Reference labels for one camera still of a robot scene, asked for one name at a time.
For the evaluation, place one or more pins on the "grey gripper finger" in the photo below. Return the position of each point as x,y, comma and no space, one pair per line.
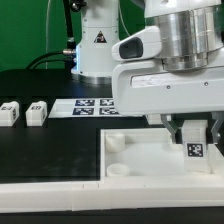
218,120

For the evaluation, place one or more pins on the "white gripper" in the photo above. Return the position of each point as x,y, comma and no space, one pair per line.
142,85

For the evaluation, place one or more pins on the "white square table top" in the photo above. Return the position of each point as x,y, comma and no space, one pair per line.
147,156

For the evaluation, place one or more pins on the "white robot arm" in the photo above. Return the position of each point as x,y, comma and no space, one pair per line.
174,65

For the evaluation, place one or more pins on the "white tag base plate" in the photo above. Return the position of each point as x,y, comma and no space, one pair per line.
83,107

